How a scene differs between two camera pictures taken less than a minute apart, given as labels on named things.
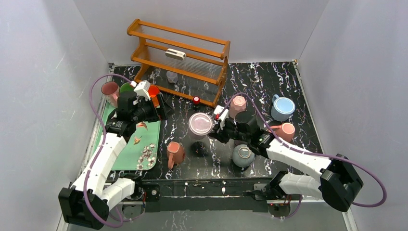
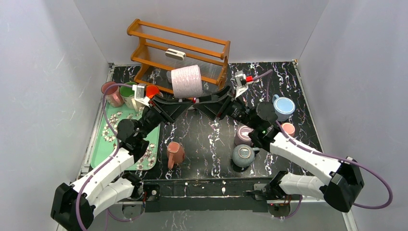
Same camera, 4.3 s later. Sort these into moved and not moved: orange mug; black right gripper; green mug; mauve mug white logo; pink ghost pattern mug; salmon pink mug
Moved: black right gripper; mauve mug white logo
Not moved: orange mug; green mug; salmon pink mug; pink ghost pattern mug
